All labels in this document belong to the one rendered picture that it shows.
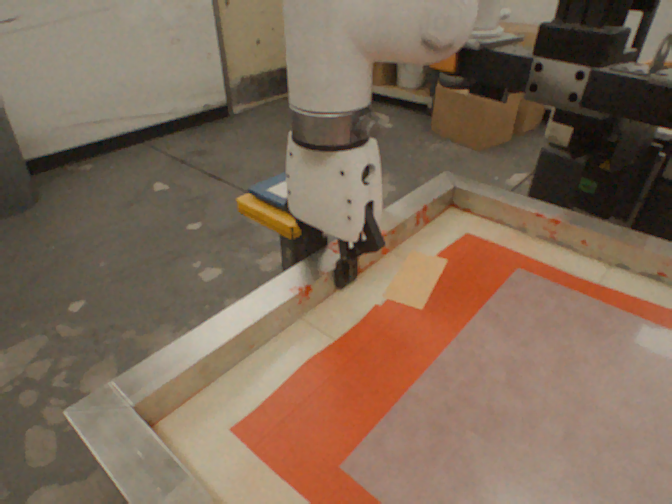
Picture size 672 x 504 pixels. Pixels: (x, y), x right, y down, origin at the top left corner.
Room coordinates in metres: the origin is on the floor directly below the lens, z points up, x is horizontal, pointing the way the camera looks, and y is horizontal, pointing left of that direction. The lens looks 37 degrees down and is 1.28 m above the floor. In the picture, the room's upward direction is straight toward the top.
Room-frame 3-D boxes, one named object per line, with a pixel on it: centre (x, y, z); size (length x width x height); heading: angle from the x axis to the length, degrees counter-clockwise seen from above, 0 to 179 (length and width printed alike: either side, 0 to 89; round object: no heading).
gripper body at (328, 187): (0.41, 0.01, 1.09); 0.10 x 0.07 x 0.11; 49
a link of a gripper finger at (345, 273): (0.39, -0.02, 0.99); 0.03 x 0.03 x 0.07; 49
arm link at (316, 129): (0.40, 0.00, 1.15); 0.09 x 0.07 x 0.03; 49
